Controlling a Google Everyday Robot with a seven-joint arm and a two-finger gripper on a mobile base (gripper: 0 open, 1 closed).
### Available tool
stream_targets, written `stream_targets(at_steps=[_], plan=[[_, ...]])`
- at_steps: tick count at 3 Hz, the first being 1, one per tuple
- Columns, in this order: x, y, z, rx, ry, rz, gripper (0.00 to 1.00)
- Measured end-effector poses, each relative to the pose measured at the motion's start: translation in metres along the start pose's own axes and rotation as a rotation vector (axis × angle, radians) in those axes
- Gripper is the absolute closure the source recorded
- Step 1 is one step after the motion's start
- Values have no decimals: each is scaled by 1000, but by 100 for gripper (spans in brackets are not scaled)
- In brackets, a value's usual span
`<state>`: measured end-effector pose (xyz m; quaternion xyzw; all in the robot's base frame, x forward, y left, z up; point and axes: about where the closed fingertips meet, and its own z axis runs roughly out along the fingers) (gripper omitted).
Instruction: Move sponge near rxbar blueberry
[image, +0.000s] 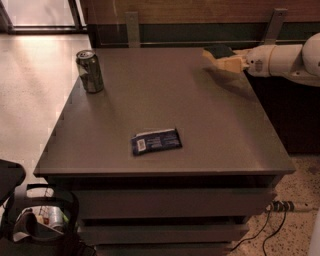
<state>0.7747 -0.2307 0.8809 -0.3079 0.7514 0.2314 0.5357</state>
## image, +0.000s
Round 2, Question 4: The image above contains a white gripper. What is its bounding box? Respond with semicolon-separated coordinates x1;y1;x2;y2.
209;45;275;77

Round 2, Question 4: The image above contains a yellow sponge with dark top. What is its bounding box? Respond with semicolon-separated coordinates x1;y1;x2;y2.
203;44;235;60

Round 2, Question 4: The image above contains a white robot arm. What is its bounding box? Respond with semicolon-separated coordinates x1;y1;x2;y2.
203;33;320;87

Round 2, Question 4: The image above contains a blue rxbar wrapper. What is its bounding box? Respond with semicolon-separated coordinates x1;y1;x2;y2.
131;129;183;156

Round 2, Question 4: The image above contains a grey drawer cabinet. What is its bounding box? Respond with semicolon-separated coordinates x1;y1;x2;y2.
35;48;294;256

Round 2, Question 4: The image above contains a dark soda can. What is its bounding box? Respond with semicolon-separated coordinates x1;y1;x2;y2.
76;50;104;93

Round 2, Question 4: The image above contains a power strip on floor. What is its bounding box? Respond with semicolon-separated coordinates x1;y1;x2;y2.
266;201;314;212

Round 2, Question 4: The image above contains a top drawer front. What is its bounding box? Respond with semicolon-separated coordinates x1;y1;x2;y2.
75;188;275;219

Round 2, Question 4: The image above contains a drawer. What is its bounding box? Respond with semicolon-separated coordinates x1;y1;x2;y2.
96;243;231;256
79;224;248;245
75;188;275;219

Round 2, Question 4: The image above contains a middle drawer front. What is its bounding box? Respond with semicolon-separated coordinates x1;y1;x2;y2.
79;224;248;245

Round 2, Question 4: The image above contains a bottom drawer front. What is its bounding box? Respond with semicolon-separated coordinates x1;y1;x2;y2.
96;243;231;256

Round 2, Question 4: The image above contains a silver can in bag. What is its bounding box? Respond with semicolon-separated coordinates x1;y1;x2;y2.
45;206;64;232

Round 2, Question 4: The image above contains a black chair edge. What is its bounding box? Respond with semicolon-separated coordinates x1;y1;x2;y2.
0;159;26;205

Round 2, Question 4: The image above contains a right metal bracket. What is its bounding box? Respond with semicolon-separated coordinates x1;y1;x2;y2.
261;8;288;45

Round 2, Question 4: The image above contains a metal bracket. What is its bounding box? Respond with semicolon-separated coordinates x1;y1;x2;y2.
125;12;140;48
261;8;288;45

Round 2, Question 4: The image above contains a left metal bracket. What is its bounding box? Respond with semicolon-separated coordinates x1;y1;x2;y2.
125;12;140;48

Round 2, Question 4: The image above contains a black cable right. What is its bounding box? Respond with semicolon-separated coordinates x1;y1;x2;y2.
261;210;288;256

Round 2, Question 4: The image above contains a black cable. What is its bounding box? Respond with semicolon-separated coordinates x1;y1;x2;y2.
261;210;288;256
230;209;272;252

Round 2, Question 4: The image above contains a black cable left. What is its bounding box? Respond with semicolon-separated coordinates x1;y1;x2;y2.
230;209;272;252

